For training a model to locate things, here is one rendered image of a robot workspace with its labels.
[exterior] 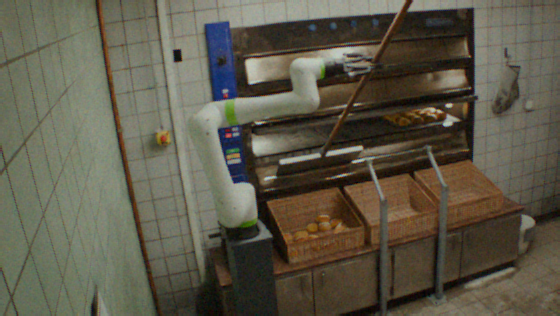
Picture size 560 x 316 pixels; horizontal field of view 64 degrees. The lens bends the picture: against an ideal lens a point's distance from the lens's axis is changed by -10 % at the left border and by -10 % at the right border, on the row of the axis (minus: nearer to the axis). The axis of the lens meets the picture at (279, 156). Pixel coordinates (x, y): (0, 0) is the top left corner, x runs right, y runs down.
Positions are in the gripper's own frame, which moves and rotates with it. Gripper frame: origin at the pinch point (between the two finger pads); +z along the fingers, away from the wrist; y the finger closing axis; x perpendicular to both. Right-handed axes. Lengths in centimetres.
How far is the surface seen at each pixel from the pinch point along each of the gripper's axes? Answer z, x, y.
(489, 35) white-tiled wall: 170, -94, -72
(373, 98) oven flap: 60, -121, -43
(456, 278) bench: 104, -170, 95
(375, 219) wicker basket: 53, -169, 34
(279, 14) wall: -5, -79, -95
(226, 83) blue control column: -46, -105, -62
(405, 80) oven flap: 90, -116, -53
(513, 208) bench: 158, -140, 59
